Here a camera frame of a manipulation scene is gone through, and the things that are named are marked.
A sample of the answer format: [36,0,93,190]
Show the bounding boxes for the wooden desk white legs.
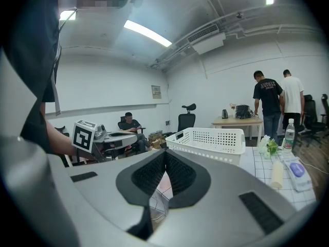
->
[212,116,264,147]

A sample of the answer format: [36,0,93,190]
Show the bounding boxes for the grey shoulder strap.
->
[50,42,62,117]

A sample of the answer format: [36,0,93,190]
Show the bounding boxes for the person's black clothing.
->
[2,0,62,154]

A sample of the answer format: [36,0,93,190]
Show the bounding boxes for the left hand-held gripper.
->
[71,119,139,163]

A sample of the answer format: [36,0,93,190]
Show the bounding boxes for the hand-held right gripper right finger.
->
[148,149,299,247]

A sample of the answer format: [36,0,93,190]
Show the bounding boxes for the clear water bottle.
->
[283,118,296,154]

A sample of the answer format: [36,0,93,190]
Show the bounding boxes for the person's left forearm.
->
[45,119,96,162]

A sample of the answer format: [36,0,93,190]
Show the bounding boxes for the cream cylinder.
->
[270,161,284,189]

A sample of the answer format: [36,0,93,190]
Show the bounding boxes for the white plastic basket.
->
[165,127,246,167]

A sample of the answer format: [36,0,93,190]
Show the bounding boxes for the ceiling air conditioner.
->
[187,23,227,56]

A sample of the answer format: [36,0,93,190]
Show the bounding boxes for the white wipes packet purple label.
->
[282,156,313,192]

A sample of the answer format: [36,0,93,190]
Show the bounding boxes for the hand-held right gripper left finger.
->
[47,149,167,247]

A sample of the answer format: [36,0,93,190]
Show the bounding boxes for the black bag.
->
[235,104,254,119]

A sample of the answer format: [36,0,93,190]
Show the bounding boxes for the black office chair with headrest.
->
[177,103,197,133]

